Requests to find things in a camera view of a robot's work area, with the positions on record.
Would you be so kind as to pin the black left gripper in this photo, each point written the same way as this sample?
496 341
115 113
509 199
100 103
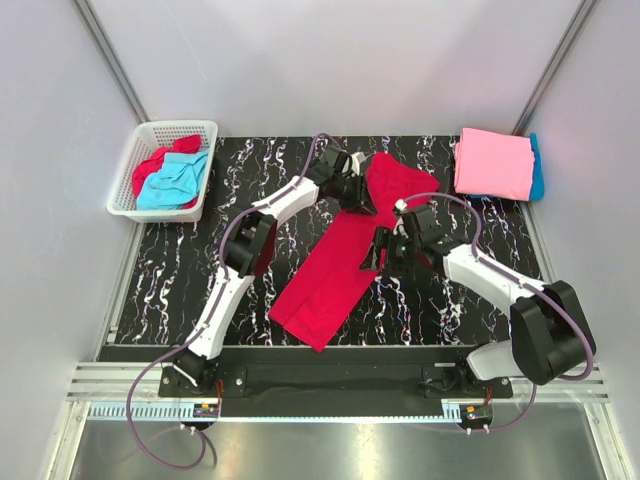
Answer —
360 198

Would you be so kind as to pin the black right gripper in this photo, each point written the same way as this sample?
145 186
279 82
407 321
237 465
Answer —
383 239

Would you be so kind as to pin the red t-shirt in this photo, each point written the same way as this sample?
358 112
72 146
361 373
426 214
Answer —
323 292
150 167

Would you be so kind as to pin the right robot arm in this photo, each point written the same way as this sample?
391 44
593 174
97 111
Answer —
549 331

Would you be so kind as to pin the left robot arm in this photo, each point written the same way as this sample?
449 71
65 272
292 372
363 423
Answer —
247 249

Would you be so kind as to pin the folded pink t-shirt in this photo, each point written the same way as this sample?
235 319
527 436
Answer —
492 162

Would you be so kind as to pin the folded blue t-shirt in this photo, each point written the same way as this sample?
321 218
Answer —
537 170

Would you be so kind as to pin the red t-shirt in basket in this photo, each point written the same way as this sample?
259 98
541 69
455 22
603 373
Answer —
150 167

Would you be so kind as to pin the light blue t-shirt in basket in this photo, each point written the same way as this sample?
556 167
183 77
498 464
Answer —
172 182

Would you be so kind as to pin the white plastic laundry basket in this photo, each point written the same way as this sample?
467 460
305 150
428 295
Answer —
164 172

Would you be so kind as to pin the right controller board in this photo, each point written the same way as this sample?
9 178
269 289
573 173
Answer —
477 412

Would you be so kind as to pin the controller board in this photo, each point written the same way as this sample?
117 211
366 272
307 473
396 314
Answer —
206 410
477 412

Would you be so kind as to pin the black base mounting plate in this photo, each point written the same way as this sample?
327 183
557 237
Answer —
340 382

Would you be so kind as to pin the left controller board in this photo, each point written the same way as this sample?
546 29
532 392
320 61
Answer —
206 410

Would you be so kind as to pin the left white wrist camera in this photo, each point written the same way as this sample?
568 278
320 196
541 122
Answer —
356 163

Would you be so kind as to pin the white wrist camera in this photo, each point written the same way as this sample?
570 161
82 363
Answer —
356 163
400 207

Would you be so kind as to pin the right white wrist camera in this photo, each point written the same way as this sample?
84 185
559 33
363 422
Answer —
400 207

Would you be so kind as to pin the left aluminium corner post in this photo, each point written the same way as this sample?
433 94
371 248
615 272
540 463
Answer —
98 35

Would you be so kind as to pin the aluminium corner post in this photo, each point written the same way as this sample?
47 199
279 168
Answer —
569 38
98 35

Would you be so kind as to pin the right aluminium corner post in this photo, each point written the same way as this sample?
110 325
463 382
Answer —
569 38

